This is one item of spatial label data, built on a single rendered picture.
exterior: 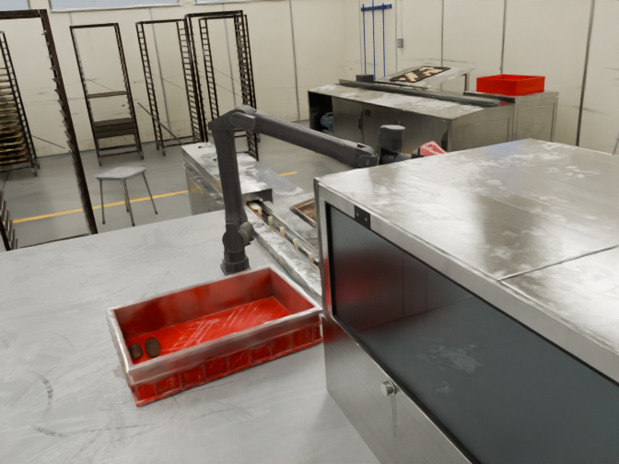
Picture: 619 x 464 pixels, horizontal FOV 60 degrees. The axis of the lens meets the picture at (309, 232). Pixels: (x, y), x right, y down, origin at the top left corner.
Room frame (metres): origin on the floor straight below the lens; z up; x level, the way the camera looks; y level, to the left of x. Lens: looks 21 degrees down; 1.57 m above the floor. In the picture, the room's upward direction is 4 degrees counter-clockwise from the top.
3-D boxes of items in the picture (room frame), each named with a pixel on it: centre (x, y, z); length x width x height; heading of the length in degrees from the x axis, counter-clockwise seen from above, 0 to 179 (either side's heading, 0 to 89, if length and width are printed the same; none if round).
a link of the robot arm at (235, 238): (1.61, 0.21, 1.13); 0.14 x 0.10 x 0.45; 77
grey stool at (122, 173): (4.75, 1.66, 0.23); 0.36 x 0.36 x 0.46; 67
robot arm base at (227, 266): (1.62, 0.25, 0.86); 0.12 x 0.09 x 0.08; 21
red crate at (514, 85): (5.04, -1.95, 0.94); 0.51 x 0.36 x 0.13; 25
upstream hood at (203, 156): (2.79, 0.46, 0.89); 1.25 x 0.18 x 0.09; 21
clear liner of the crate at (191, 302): (1.19, 0.26, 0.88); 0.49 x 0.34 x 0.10; 116
